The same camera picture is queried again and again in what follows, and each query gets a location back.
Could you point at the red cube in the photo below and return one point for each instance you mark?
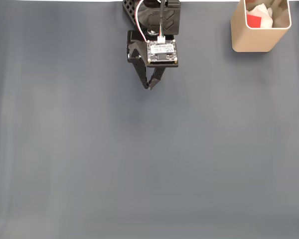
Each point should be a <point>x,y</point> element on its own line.
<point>253,21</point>

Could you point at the beige box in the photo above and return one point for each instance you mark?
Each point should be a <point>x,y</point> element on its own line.
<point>254,39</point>

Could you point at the grey table mat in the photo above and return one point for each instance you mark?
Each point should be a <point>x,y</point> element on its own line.
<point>164,161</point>

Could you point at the white crumpled paper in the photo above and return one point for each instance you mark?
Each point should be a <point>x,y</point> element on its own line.
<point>265,15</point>

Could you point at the camera circuit board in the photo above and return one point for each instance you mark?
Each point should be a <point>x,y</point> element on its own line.
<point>162,53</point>

